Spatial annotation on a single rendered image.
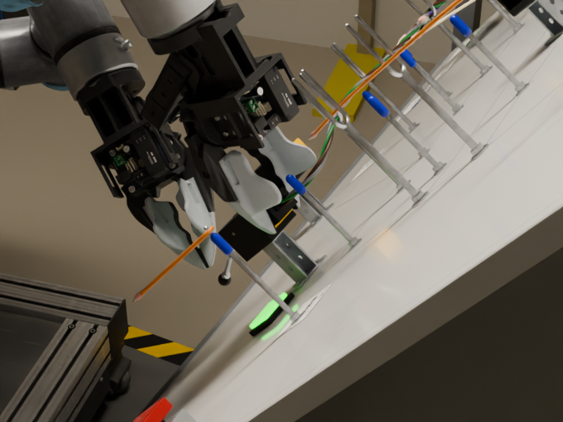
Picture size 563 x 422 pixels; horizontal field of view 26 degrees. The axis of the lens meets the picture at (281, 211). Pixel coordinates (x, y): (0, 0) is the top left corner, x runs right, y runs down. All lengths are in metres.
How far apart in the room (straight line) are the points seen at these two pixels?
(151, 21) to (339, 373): 0.39
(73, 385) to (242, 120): 1.36
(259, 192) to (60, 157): 2.29
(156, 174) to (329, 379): 0.49
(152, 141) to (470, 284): 0.60
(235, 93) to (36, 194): 2.22
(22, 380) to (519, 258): 1.81
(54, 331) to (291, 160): 1.41
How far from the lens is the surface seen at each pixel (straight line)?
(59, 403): 2.30
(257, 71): 1.03
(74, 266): 2.96
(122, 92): 1.24
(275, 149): 1.11
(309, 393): 0.78
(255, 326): 1.13
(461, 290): 0.67
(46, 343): 2.45
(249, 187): 1.08
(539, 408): 1.49
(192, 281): 2.88
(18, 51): 1.36
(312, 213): 1.50
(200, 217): 1.24
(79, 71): 1.25
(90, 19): 1.27
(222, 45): 1.01
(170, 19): 1.01
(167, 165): 1.21
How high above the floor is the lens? 1.84
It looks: 36 degrees down
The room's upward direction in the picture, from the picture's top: straight up
